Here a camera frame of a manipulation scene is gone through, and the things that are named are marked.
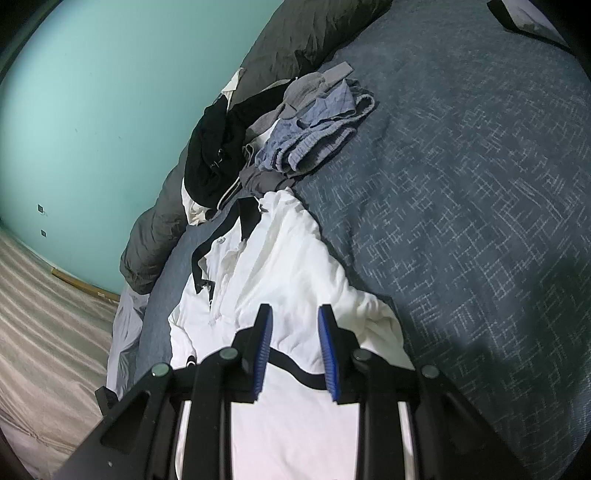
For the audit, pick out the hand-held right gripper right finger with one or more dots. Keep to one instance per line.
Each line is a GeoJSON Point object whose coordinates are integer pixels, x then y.
{"type": "Point", "coordinates": [328, 355]}

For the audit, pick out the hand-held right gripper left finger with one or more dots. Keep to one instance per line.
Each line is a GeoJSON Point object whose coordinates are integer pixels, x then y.
{"type": "Point", "coordinates": [264, 350]}

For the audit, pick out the white polo shirt black trim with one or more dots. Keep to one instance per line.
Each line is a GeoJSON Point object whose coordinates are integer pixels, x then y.
{"type": "Point", "coordinates": [286, 267]}

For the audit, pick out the light grey blanket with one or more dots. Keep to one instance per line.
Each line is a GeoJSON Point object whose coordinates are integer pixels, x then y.
{"type": "Point", "coordinates": [124, 337]}

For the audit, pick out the wooden strip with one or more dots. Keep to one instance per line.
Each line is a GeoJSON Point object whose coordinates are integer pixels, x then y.
{"type": "Point", "coordinates": [83, 282]}

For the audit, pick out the dark grey duvet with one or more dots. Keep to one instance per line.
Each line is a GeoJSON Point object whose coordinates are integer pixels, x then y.
{"type": "Point", "coordinates": [147, 249]}

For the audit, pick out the cream shirt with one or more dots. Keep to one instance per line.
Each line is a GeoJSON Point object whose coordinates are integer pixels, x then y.
{"type": "Point", "coordinates": [194, 210]}

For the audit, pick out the dark grey garment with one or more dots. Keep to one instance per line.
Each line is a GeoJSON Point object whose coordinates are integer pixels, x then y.
{"type": "Point", "coordinates": [268, 181]}

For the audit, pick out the bed with blue sheet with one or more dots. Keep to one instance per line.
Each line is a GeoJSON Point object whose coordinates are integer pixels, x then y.
{"type": "Point", "coordinates": [461, 207]}

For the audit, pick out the black garment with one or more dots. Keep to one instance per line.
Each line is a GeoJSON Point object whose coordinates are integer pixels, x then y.
{"type": "Point", "coordinates": [212, 157]}

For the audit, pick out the blue checked shorts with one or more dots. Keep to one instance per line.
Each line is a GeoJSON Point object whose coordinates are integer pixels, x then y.
{"type": "Point", "coordinates": [314, 134]}

